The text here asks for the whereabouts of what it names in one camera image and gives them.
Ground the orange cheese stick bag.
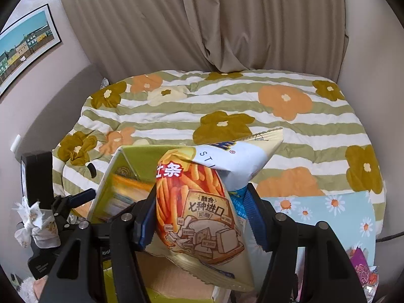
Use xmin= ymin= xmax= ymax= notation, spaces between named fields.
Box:
xmin=146 ymin=128 xmax=284 ymax=292

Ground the purple bread snack bag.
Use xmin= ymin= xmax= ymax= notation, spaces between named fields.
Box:
xmin=350 ymin=247 xmax=370 ymax=286

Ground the white red shrimp flakes bag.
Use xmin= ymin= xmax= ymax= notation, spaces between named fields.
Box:
xmin=363 ymin=266 xmax=379 ymax=303

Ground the blue daisy tablecloth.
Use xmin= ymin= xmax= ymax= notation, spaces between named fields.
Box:
xmin=242 ymin=190 xmax=377 ymax=303

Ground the green cardboard box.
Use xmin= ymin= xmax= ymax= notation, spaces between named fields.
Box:
xmin=87 ymin=145 xmax=231 ymax=302

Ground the framed houses picture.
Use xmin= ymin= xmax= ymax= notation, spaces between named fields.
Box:
xmin=1 ymin=4 xmax=62 ymax=94

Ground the beige curtain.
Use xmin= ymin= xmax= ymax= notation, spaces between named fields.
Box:
xmin=62 ymin=0 xmax=348 ymax=81

